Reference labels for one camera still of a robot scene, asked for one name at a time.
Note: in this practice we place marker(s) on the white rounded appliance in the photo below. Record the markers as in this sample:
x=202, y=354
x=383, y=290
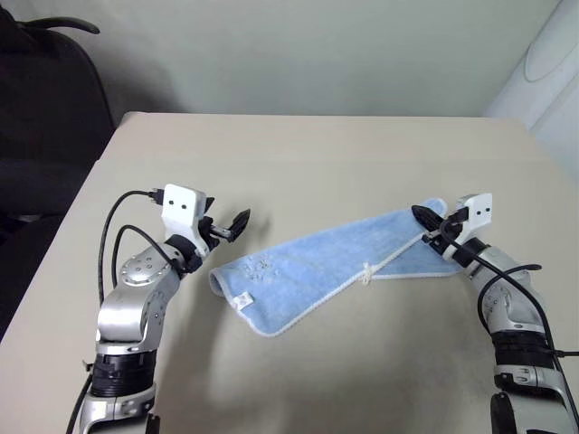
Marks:
x=547, y=81

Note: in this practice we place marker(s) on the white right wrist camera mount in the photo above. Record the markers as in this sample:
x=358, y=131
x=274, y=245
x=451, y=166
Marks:
x=479, y=210

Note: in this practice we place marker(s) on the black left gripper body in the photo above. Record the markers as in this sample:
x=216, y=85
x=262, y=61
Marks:
x=208, y=228

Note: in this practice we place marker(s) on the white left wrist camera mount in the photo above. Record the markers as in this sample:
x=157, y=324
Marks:
x=181, y=208

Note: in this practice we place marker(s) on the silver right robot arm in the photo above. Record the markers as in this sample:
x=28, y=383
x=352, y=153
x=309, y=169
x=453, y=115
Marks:
x=511, y=316

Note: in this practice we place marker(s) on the black padded chair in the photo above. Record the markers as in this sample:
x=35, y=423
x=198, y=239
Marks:
x=45, y=113

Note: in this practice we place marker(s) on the light blue towel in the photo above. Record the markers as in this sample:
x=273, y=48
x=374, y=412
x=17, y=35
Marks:
x=316, y=262

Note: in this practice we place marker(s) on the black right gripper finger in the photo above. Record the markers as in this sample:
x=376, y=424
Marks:
x=427, y=216

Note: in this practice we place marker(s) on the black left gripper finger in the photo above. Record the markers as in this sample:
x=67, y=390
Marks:
x=240, y=222
x=209, y=204

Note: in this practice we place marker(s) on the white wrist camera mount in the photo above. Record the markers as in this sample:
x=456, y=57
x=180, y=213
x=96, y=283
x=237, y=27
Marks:
x=479, y=210
x=181, y=208

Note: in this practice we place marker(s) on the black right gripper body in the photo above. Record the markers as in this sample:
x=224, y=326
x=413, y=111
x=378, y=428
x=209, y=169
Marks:
x=438, y=244

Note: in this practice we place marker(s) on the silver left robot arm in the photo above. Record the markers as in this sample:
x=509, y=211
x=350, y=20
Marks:
x=131, y=298

